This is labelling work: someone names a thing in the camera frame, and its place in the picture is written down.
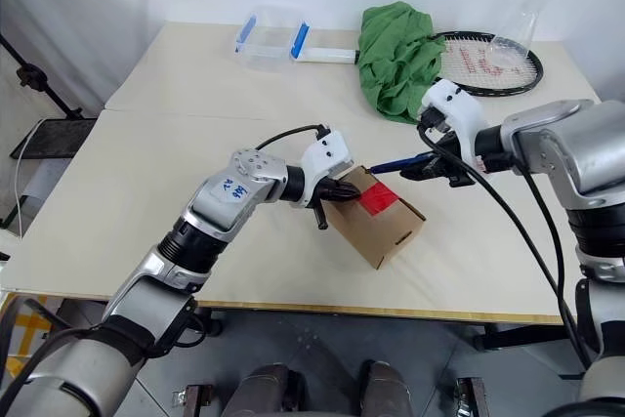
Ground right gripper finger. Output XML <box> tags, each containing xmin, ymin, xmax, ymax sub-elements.
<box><xmin>398</xmin><ymin>166</ymin><xmax>448</xmax><ymax>183</ymax></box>
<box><xmin>415</xmin><ymin>153</ymin><xmax>448</xmax><ymax>169</ymax></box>

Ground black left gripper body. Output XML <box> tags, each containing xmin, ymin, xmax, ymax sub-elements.
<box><xmin>307</xmin><ymin>175</ymin><xmax>344</xmax><ymax>211</ymax></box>

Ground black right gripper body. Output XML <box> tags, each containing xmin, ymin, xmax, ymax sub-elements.
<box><xmin>428</xmin><ymin>133</ymin><xmax>476</xmax><ymax>189</ymax></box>

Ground blue pen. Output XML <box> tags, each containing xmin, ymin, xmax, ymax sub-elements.
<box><xmin>368</xmin><ymin>151</ymin><xmax>437</xmax><ymax>175</ymax></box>

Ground cardboard box with red tape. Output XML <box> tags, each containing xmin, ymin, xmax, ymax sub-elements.
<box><xmin>319</xmin><ymin>166</ymin><xmax>427</xmax><ymax>271</ymax></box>

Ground green cloth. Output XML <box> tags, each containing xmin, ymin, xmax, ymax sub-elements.
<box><xmin>358</xmin><ymin>0</ymin><xmax>446</xmax><ymax>124</ymax></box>

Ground clear plastic container blue clips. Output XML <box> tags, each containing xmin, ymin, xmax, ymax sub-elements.
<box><xmin>233</xmin><ymin>5</ymin><xmax>312</xmax><ymax>74</ymax></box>

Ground dark rounded shape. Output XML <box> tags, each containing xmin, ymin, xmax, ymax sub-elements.
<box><xmin>359</xmin><ymin>360</ymin><xmax>421</xmax><ymax>417</ymax></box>
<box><xmin>241</xmin><ymin>362</ymin><xmax>307</xmax><ymax>417</ymax></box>

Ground black stand pole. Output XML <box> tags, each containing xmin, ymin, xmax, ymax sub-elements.
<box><xmin>0</xmin><ymin>33</ymin><xmax>85</xmax><ymax>121</ymax></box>

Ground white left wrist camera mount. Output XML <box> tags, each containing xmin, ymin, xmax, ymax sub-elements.
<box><xmin>299</xmin><ymin>128</ymin><xmax>354</xmax><ymax>208</ymax></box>

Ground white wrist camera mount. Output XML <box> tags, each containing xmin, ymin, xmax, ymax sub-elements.
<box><xmin>299</xmin><ymin>128</ymin><xmax>354</xmax><ymax>208</ymax></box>
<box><xmin>419</xmin><ymin>78</ymin><xmax>489</xmax><ymax>169</ymax></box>

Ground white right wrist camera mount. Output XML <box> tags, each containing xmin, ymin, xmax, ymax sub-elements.
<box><xmin>419</xmin><ymin>78</ymin><xmax>489</xmax><ymax>169</ymax></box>

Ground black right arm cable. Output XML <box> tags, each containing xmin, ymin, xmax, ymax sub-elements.
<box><xmin>415</xmin><ymin>113</ymin><xmax>595</xmax><ymax>369</ymax></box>

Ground black tennis racket white handle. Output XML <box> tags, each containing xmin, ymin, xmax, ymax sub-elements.
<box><xmin>295</xmin><ymin>29</ymin><xmax>545</xmax><ymax>97</ymax></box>

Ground brown block with metal bracket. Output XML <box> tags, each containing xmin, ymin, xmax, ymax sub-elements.
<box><xmin>173</xmin><ymin>384</ymin><xmax>215</xmax><ymax>417</ymax></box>
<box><xmin>451</xmin><ymin>376</ymin><xmax>489</xmax><ymax>417</ymax></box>

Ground black stand base plate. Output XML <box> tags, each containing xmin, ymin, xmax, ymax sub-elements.
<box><xmin>10</xmin><ymin>117</ymin><xmax>99</xmax><ymax>160</ymax></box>

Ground white floor cable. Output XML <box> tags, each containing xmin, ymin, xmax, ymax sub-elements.
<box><xmin>13</xmin><ymin>118</ymin><xmax>50</xmax><ymax>238</ymax></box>

